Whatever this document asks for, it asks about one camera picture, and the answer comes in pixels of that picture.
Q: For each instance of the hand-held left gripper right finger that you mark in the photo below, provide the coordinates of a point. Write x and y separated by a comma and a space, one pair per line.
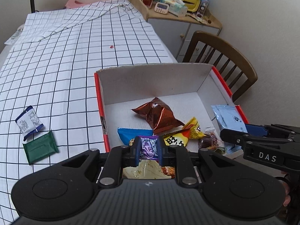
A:
160, 151

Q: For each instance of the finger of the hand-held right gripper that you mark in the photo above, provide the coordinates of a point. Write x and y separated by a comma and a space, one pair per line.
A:
255, 129
234, 136

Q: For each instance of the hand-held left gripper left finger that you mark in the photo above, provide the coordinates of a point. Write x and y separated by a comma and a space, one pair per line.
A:
136, 152

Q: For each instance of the small purple snack packet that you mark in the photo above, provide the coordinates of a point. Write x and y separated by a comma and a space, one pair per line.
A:
148, 147

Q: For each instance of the light blue snack packet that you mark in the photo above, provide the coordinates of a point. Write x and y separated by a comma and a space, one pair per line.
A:
228, 118

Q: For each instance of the blue cookie packet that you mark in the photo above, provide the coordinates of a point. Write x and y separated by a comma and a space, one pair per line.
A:
129, 134

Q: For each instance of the yellow orange snack packet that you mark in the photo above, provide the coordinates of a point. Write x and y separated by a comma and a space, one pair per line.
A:
175, 139

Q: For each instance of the cream triangular snack packet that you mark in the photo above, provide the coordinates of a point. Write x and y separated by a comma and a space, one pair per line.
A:
145, 171

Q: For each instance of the red orange snack bag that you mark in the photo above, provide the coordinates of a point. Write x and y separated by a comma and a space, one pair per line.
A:
168, 171

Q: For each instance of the clear brown jelly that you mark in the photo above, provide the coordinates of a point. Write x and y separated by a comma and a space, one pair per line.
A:
216, 149

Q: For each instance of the dark brown cake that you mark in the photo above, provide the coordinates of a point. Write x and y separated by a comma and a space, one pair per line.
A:
209, 138

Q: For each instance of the brown metallic snack bag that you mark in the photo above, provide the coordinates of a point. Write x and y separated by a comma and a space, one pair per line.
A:
159, 114

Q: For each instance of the yellow candy packet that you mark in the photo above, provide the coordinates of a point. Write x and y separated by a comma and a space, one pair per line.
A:
196, 130

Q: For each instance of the red cardboard box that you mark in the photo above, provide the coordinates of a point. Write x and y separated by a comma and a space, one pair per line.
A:
152, 82

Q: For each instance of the person's right hand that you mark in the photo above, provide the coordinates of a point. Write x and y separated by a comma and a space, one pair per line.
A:
287, 196

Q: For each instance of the wooden chair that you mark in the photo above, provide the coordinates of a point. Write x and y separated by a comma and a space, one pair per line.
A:
225, 51

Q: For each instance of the green snack packet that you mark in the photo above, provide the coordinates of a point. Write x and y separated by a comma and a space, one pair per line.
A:
39, 147

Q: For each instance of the white blue snack packet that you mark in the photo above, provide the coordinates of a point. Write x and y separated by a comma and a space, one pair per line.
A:
29, 121

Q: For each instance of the white cabinet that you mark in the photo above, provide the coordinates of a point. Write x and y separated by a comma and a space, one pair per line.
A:
168, 35

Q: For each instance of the white checked tablecloth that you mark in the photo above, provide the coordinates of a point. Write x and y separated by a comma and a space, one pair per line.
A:
58, 63

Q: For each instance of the wooden desktop organizer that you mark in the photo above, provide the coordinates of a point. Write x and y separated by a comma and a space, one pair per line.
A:
164, 17

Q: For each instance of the yellow storage box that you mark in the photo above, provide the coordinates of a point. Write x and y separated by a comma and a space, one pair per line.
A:
189, 2

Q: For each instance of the tissue pack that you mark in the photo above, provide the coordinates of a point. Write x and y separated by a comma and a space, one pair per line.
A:
177, 5

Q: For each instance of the white digital timer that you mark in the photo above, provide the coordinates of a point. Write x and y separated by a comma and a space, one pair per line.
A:
161, 7

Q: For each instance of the pink cloth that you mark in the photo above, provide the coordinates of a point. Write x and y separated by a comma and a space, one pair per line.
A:
75, 3

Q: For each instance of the white printed paper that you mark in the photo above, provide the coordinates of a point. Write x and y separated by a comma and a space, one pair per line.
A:
15, 34

